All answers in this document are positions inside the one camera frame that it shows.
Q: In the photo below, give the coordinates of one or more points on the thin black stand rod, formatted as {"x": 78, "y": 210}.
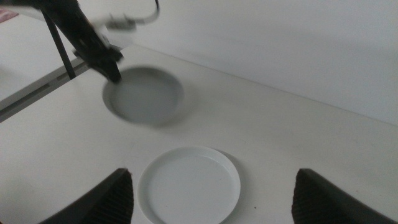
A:
{"x": 60, "y": 49}

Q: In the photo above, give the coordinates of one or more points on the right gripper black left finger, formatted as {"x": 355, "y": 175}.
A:
{"x": 105, "y": 202}

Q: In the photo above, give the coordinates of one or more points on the grey shallow bowl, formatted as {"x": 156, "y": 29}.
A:
{"x": 144, "y": 96}

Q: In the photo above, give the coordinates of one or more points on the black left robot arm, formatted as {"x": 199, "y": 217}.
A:
{"x": 63, "y": 15}

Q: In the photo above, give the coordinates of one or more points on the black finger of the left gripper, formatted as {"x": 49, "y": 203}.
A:
{"x": 110, "y": 71}

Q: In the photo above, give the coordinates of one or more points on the white shallow bowl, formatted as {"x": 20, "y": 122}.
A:
{"x": 189, "y": 186}

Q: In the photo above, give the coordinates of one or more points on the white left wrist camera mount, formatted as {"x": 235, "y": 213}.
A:
{"x": 119, "y": 32}

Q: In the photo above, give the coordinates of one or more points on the pink flat item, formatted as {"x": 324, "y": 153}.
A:
{"x": 7, "y": 15}

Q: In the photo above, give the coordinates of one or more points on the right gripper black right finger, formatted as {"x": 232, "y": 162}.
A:
{"x": 323, "y": 202}

